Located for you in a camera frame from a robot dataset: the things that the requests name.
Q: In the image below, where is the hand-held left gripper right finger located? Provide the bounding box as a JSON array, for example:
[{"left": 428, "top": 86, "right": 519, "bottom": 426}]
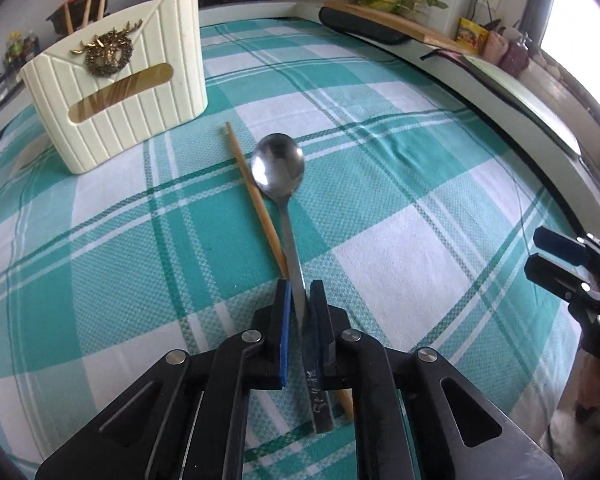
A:
[{"left": 307, "top": 280, "right": 564, "bottom": 480}]

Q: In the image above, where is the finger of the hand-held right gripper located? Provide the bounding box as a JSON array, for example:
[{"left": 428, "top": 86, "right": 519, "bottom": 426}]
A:
[
  {"left": 532, "top": 226, "right": 600, "bottom": 267},
  {"left": 523, "top": 253, "right": 595, "bottom": 307}
]

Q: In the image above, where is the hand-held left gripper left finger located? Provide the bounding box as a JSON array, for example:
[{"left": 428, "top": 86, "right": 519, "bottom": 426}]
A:
[{"left": 35, "top": 279, "right": 294, "bottom": 480}]

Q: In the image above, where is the metal spoon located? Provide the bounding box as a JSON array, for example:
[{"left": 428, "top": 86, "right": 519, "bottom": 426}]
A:
[{"left": 250, "top": 133, "right": 336, "bottom": 434}]

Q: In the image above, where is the cream ribbed utensil holder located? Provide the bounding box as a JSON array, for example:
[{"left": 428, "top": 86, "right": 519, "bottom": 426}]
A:
[{"left": 19, "top": 0, "right": 209, "bottom": 176}]

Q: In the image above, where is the person's right hand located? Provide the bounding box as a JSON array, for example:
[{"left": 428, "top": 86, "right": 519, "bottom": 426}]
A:
[{"left": 574, "top": 351, "right": 600, "bottom": 424}]

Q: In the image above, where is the pale green plate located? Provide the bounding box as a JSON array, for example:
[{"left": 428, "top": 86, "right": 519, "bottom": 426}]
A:
[{"left": 462, "top": 52, "right": 584, "bottom": 157}]

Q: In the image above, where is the purple textured bottle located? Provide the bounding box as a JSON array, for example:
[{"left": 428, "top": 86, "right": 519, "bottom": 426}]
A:
[{"left": 499, "top": 32, "right": 534, "bottom": 79}]

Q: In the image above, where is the pink cloth item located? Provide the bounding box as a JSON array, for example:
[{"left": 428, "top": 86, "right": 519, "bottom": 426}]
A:
[{"left": 482, "top": 29, "right": 509, "bottom": 64}]

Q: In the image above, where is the bright window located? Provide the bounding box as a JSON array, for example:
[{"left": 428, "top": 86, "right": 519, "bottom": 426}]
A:
[{"left": 539, "top": 0, "right": 600, "bottom": 128}]

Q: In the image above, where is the yellow seasoning packet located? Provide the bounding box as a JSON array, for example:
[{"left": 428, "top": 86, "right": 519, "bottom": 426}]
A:
[{"left": 454, "top": 17, "right": 491, "bottom": 54}]

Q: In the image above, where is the wooden cutting board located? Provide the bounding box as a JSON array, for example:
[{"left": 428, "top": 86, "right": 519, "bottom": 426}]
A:
[{"left": 324, "top": 0, "right": 481, "bottom": 55}]

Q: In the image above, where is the black flat mat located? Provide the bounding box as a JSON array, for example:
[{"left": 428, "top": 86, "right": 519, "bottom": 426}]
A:
[{"left": 318, "top": 5, "right": 411, "bottom": 45}]

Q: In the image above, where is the row of spice jars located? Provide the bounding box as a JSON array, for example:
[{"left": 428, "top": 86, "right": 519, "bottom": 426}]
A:
[{"left": 0, "top": 71, "right": 25, "bottom": 113}]

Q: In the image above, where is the dark sauce bottle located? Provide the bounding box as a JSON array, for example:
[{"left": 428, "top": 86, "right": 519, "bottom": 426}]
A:
[{"left": 23, "top": 29, "right": 42, "bottom": 61}]

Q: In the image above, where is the black clay pot orange lid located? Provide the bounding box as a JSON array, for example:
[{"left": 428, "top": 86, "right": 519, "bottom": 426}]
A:
[{"left": 45, "top": 0, "right": 117, "bottom": 25}]

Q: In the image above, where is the condiment bottle yellow cap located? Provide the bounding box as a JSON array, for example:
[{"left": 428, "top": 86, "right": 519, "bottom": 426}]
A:
[{"left": 4, "top": 31, "right": 27, "bottom": 68}]

